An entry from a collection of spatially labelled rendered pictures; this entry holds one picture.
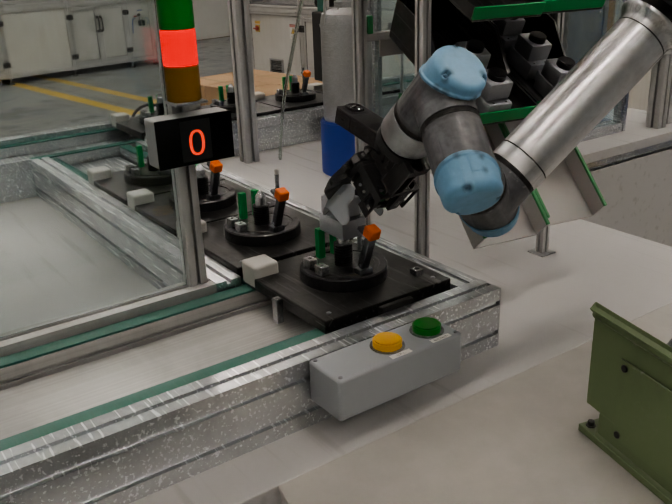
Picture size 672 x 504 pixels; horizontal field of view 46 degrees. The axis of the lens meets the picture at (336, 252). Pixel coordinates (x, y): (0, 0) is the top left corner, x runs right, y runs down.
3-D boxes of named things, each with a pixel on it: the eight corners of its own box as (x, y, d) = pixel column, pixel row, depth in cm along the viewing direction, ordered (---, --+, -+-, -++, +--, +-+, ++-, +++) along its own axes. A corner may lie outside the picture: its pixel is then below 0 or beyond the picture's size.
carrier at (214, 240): (353, 245, 144) (352, 179, 139) (238, 279, 131) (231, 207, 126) (283, 213, 162) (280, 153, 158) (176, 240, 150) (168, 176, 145)
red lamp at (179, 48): (204, 64, 112) (201, 28, 110) (172, 68, 110) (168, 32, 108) (189, 61, 116) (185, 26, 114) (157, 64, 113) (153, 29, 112)
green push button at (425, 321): (447, 336, 109) (447, 323, 109) (425, 345, 107) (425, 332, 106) (427, 326, 112) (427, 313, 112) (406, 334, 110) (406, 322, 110)
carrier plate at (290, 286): (450, 289, 124) (450, 277, 124) (325, 334, 112) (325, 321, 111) (358, 247, 143) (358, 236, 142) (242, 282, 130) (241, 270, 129)
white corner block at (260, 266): (280, 283, 129) (279, 260, 127) (256, 291, 126) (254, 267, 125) (265, 275, 132) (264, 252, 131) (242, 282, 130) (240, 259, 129)
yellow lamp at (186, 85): (207, 99, 114) (204, 65, 112) (176, 104, 111) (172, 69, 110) (192, 95, 118) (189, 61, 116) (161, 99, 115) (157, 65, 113)
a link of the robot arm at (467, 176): (518, 212, 97) (493, 138, 101) (500, 176, 87) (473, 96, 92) (458, 234, 99) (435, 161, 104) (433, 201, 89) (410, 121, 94)
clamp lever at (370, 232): (372, 269, 121) (382, 230, 117) (361, 272, 120) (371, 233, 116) (358, 255, 123) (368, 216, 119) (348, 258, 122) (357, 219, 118)
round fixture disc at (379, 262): (405, 276, 125) (405, 264, 124) (333, 300, 117) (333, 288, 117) (352, 251, 135) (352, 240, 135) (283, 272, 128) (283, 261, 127)
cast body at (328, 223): (365, 234, 123) (365, 192, 120) (342, 241, 120) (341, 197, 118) (334, 220, 129) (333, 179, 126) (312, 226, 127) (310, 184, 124)
